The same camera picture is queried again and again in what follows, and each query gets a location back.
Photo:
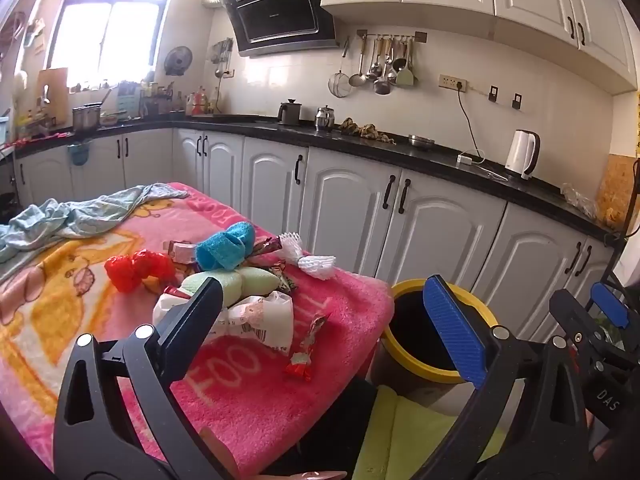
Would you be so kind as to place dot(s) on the clear plastic bag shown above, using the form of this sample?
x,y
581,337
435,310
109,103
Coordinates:
x,y
577,200

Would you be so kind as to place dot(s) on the person's left hand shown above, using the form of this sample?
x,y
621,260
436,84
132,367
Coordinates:
x,y
320,475

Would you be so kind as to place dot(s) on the group of condiment bottles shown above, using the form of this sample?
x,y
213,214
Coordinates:
x,y
200,102

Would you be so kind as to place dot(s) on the white foam fruit net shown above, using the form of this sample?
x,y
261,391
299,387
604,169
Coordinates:
x,y
315,265

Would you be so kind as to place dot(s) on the beige wall socket strip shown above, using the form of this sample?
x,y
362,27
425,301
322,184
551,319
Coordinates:
x,y
452,82

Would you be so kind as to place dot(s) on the white charger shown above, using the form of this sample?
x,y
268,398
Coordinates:
x,y
465,159

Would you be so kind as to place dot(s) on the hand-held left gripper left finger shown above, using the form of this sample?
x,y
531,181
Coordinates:
x,y
192,320

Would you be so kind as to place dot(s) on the black metal rack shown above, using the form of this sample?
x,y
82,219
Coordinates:
x,y
631,200

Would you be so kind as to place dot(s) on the black kitchen countertop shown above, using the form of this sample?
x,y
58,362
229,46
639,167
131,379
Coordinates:
x,y
350,145

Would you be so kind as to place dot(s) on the light blue cloth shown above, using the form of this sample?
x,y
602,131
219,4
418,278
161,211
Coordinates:
x,y
75,215

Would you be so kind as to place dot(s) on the steel cooking pot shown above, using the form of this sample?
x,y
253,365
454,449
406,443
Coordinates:
x,y
86,119

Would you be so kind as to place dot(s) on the round wall fan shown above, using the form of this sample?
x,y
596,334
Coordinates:
x,y
178,61

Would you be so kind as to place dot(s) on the red candy wrapper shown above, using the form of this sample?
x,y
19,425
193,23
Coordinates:
x,y
300,362

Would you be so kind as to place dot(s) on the brown rag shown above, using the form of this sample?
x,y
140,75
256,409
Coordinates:
x,y
362,130

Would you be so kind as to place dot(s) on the black wall hook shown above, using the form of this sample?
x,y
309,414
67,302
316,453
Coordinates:
x,y
516,101
493,93

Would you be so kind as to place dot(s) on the white plastic bag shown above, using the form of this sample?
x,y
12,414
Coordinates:
x,y
270,320

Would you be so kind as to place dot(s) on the teal storage box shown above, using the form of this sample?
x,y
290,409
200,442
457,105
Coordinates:
x,y
127,102

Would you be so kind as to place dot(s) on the white lower cabinets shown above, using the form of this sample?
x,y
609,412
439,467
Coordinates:
x,y
350,210

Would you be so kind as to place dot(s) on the kitchen window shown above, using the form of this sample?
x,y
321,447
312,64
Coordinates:
x,y
100,35

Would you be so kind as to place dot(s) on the brown snack wrapper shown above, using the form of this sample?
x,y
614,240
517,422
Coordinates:
x,y
267,247

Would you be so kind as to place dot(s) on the dark metal kettle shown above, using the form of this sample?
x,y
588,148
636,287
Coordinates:
x,y
290,114

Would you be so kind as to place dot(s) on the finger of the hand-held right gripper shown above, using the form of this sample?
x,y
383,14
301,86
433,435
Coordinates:
x,y
607,304
570,312

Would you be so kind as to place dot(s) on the red foam fruit net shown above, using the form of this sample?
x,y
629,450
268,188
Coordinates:
x,y
125,270

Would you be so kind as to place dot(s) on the small pink white carton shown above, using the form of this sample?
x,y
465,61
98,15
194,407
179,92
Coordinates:
x,y
182,252

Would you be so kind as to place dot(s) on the black range hood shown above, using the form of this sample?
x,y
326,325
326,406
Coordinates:
x,y
280,15

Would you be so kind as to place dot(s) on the steel bowl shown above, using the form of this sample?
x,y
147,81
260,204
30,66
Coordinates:
x,y
420,141

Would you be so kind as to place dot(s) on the blue hanging basket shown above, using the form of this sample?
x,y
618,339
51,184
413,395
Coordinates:
x,y
80,155

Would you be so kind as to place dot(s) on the yellow rimmed black trash bin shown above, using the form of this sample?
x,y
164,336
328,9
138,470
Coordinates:
x,y
420,370

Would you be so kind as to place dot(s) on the yellow wall poster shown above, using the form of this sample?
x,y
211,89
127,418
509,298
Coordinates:
x,y
638,125

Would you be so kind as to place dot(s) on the wooden cutting board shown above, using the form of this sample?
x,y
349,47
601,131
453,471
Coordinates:
x,y
52,90

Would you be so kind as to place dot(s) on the row of hanging steel utensils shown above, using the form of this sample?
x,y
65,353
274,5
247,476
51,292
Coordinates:
x,y
382,67

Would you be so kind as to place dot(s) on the pale green foam fruit net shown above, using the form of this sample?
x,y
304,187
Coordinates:
x,y
250,285

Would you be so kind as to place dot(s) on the steel teapot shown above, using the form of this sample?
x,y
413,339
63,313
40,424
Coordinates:
x,y
324,119

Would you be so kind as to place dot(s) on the white electric kettle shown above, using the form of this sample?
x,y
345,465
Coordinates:
x,y
520,152

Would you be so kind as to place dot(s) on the lime green cloth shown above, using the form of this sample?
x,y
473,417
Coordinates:
x,y
415,435

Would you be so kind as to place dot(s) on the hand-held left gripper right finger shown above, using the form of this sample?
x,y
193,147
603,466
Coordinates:
x,y
455,330

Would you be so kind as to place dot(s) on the blue foam fruit net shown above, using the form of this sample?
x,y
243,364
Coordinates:
x,y
220,250

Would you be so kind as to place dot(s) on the cork board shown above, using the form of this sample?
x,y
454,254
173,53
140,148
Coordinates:
x,y
617,185

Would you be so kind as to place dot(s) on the pink printed blanket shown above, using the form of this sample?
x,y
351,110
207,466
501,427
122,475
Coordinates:
x,y
260,385

